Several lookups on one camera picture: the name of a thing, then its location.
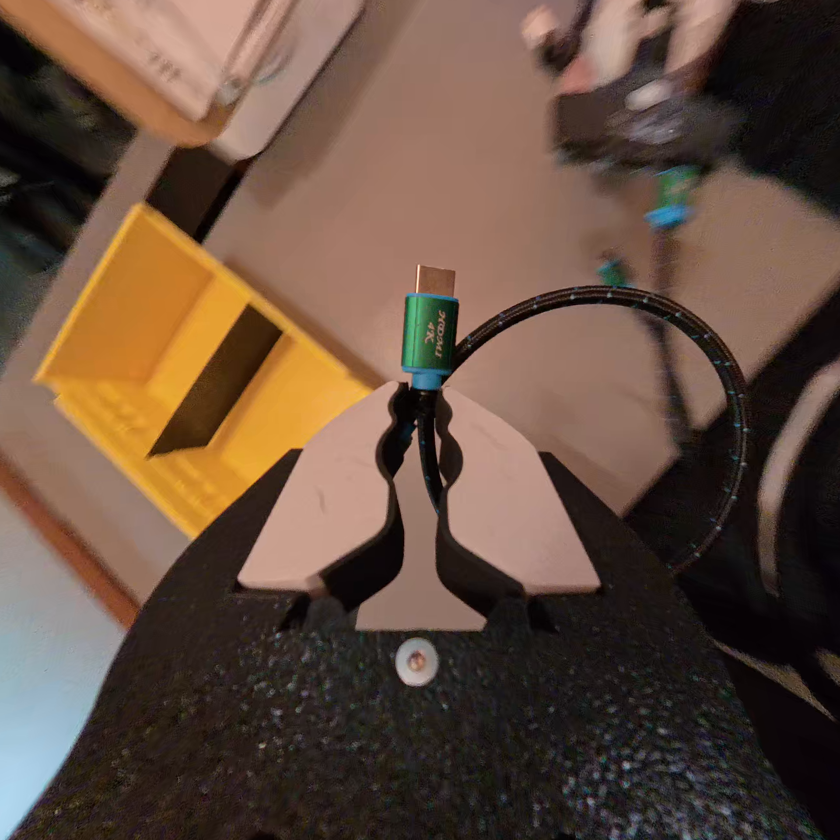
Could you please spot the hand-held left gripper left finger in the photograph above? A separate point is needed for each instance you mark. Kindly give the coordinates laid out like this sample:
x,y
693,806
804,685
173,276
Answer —
x,y
334,512

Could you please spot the black bin divider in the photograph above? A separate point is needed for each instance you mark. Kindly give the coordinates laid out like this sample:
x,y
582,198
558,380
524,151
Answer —
x,y
216,380

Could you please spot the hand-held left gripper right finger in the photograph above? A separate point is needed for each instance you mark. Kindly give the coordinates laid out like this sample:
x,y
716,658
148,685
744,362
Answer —
x,y
518,518

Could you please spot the white cardboard box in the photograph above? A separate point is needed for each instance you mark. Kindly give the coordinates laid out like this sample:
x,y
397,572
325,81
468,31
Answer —
x,y
164,46

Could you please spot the black white-rimmed object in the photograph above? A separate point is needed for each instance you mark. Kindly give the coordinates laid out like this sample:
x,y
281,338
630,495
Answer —
x,y
771,499

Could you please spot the yellow plastic bin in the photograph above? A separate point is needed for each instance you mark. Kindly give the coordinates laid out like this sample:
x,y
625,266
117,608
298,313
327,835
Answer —
x,y
131,308

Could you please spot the person's right hand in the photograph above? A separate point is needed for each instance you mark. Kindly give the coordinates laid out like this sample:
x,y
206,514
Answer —
x,y
577,77

